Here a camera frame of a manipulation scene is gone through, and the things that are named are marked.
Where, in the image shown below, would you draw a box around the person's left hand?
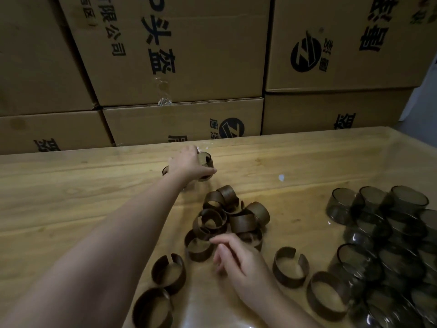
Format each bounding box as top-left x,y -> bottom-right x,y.
167,144 -> 218,184

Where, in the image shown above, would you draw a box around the cluster of smoky glass cups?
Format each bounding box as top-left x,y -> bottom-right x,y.
325,185 -> 437,328

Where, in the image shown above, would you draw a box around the stack of brown cardboard boxes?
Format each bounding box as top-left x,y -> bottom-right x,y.
0,0 -> 437,156

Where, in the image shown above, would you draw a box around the person's left forearm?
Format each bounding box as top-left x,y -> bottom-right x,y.
0,170 -> 185,328

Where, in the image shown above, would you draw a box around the person's right hand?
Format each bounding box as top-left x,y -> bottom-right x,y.
208,233 -> 280,311

